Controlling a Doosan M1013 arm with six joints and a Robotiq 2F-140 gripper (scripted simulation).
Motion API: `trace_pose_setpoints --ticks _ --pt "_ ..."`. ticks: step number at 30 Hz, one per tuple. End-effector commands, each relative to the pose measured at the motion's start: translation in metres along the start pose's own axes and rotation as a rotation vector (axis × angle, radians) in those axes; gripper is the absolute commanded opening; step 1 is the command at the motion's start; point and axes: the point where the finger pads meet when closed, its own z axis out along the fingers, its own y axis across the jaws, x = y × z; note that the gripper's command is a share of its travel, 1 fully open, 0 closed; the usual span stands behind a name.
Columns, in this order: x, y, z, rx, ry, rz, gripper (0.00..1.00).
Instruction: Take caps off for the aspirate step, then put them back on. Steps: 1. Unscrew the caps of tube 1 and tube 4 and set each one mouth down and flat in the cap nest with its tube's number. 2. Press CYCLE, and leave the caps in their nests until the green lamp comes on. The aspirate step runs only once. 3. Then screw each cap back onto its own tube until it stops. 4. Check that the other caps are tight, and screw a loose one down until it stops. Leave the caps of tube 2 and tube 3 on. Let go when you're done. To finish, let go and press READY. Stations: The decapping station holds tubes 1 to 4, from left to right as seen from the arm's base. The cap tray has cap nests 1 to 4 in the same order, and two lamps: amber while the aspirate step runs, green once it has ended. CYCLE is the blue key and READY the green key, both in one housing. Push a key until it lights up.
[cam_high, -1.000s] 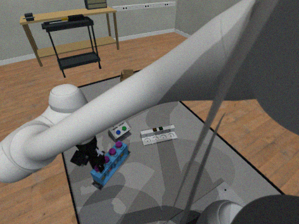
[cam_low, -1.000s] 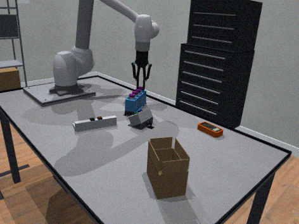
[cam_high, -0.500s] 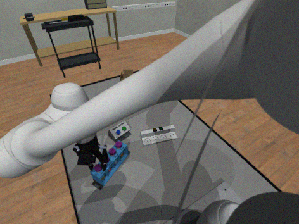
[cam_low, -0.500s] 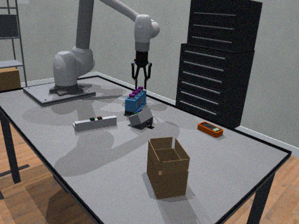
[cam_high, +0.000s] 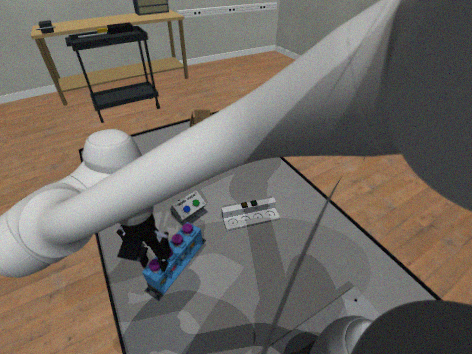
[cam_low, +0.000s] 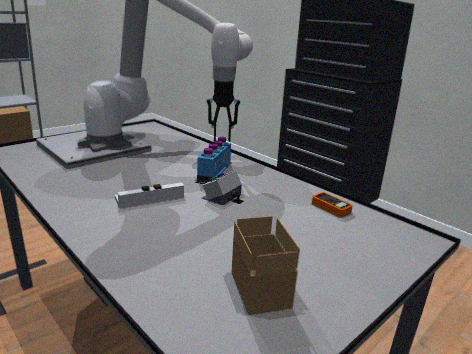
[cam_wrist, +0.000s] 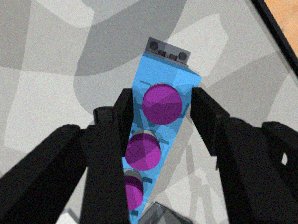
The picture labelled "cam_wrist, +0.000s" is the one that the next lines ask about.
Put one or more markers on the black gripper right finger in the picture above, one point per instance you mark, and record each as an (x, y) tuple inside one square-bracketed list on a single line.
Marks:
[(251, 173)]

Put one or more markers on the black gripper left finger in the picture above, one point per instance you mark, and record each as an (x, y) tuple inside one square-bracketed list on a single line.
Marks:
[(37, 189)]

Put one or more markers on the white key housing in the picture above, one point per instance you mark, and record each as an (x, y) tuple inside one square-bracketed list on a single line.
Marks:
[(159, 214)]

